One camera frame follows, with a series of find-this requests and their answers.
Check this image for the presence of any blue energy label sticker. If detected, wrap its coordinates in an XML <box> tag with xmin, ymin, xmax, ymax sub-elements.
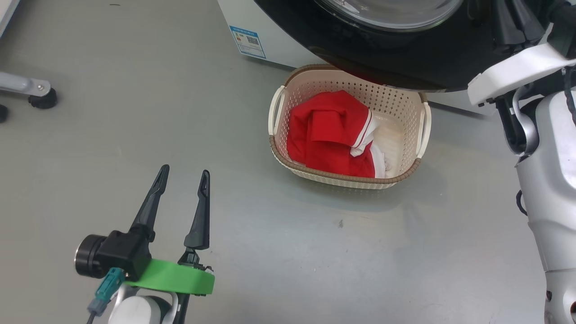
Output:
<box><xmin>229</xmin><ymin>26</ymin><xmax>267</xmax><ymax>59</ymax></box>

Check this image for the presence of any grey metal leg with caster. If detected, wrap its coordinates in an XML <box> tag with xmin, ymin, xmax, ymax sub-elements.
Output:
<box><xmin>0</xmin><ymin>71</ymin><xmax>58</xmax><ymax>110</ymax></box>

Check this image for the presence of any teal plug black cable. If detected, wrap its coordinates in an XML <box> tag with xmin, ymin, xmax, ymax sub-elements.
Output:
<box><xmin>85</xmin><ymin>267</ymin><xmax>126</xmax><ymax>324</ymax></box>

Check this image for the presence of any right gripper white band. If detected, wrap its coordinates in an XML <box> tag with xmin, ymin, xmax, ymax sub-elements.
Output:
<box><xmin>467</xmin><ymin>0</ymin><xmax>576</xmax><ymax>108</ymax></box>

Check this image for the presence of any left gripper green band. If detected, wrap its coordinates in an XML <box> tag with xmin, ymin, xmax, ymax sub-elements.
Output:
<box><xmin>125</xmin><ymin>164</ymin><xmax>216</xmax><ymax>297</ymax></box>

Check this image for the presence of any cream perforated laundry basket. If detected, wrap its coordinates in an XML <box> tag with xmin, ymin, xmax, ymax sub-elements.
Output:
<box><xmin>268</xmin><ymin>64</ymin><xmax>432</xmax><ymax>190</ymax></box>

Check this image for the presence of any red and white jersey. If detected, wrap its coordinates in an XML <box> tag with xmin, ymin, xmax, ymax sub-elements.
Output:
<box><xmin>286</xmin><ymin>90</ymin><xmax>393</xmax><ymax>179</ymax></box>

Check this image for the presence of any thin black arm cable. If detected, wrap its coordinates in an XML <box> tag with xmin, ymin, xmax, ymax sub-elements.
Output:
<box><xmin>562</xmin><ymin>67</ymin><xmax>576</xmax><ymax>127</ymax></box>

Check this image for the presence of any white front-load washing machine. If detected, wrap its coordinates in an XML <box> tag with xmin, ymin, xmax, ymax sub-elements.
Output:
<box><xmin>217</xmin><ymin>0</ymin><xmax>495</xmax><ymax>115</ymax></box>

